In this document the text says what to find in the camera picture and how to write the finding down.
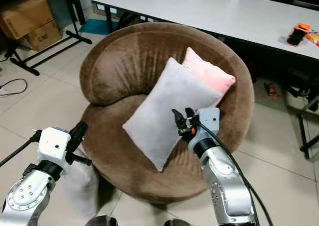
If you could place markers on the black metal rack stand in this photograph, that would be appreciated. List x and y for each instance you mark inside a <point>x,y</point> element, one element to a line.
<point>25,66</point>

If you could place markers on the small red floor object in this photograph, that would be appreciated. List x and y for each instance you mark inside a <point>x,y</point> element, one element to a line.
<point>271,89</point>

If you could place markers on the small printed cardboard box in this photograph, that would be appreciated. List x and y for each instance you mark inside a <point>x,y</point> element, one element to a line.
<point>46,36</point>

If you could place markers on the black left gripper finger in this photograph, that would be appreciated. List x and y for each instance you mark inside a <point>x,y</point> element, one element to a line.
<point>83,160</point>
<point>79,127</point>

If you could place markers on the pink pillow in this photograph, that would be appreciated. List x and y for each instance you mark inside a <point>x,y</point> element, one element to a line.
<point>209,74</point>

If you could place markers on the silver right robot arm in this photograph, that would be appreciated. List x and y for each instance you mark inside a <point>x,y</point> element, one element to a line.
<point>229,186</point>

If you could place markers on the long white table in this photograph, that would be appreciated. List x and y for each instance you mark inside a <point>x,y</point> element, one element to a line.
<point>204,9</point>

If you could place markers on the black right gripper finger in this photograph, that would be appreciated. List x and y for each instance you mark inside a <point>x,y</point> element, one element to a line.
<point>179,119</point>
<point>191,115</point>

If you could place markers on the orange and black handheld device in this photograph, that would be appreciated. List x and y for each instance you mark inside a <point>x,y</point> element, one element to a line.
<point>297,36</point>

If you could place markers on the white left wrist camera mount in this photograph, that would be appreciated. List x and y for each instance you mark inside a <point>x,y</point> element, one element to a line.
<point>54,144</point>

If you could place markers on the brown round plush sofa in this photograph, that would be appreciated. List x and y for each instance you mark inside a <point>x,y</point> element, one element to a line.
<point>134,61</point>

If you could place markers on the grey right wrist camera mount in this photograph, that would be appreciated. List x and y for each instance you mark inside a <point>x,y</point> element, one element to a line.
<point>209,120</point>

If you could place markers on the pale grey pillow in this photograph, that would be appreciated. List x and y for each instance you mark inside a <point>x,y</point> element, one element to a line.
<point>82,188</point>

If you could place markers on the grey rectangular pillow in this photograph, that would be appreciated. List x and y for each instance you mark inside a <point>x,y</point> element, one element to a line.
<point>164,111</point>

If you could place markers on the orange snack packet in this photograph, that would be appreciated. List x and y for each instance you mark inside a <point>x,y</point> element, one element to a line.
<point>314,38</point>

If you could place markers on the teal floor mat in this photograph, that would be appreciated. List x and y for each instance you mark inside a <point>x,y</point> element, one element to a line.
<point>92,27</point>

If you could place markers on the large cardboard box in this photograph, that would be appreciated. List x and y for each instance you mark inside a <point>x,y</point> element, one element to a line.
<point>25,14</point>

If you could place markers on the robot right leg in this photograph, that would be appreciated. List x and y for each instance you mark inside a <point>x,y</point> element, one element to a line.
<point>177,223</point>

